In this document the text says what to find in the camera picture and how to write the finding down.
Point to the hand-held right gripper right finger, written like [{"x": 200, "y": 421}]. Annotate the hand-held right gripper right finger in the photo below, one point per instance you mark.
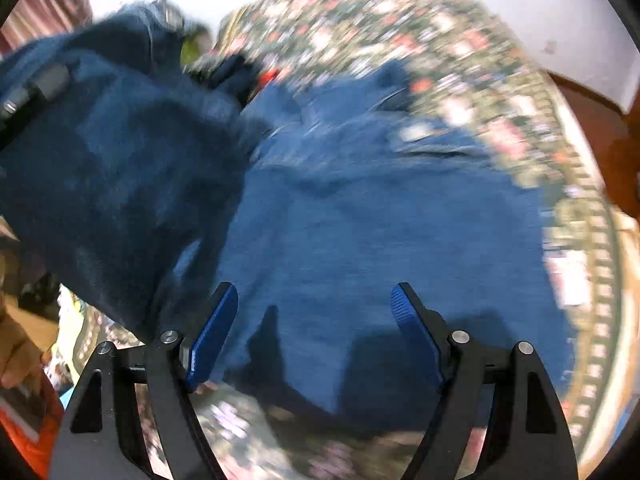
[{"x": 415, "y": 335}]

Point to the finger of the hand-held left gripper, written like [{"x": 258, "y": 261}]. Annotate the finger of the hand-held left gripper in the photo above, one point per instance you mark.
[{"x": 35, "y": 91}]

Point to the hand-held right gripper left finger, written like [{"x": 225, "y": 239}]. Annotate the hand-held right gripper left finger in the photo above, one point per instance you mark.
[{"x": 212, "y": 335}]

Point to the blue denim jacket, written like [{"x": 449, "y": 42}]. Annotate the blue denim jacket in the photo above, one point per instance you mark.
[{"x": 350, "y": 220}]

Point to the striped brown curtain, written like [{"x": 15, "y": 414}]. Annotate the striped brown curtain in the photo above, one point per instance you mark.
[{"x": 50, "y": 5}]

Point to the yellow fluffy object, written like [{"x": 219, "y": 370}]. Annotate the yellow fluffy object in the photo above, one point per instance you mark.
[{"x": 196, "y": 46}]

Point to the cardboard box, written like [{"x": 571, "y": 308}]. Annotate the cardboard box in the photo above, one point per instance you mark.
[{"x": 22, "y": 340}]

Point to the dark cloth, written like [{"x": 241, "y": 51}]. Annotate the dark cloth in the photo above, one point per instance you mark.
[{"x": 227, "y": 77}]

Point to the red white box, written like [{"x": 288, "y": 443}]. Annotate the red white box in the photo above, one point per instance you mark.
[{"x": 30, "y": 420}]

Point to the floral blanket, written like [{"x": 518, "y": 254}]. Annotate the floral blanket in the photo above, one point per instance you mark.
[{"x": 450, "y": 35}]

